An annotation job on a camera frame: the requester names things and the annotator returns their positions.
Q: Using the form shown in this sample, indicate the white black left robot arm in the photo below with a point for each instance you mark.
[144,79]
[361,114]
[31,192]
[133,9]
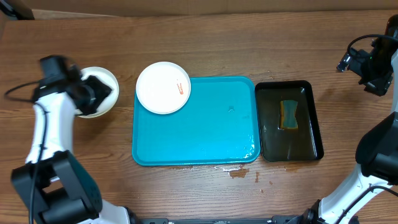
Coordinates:
[53,185]

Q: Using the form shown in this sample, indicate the blue plastic tray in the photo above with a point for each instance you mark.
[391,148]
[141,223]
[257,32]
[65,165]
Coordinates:
[217,125]

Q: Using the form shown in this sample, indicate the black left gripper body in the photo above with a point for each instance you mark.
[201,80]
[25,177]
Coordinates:
[94,95]

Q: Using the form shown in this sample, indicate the green yellow sponge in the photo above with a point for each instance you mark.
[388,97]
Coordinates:
[288,110]

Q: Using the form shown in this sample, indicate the white plate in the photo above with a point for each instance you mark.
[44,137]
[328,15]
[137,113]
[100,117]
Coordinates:
[163,87]
[106,77]

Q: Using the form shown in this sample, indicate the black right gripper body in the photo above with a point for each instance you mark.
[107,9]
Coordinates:
[377,71]

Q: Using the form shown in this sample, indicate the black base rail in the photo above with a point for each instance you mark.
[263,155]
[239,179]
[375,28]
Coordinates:
[277,219]

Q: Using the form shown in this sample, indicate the dark object top left corner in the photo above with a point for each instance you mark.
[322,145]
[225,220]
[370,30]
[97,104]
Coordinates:
[16,10]

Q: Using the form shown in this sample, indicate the black water tray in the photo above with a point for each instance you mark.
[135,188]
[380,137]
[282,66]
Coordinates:
[301,144]

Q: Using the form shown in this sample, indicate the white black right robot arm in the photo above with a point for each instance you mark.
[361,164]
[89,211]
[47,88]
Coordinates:
[376,155]

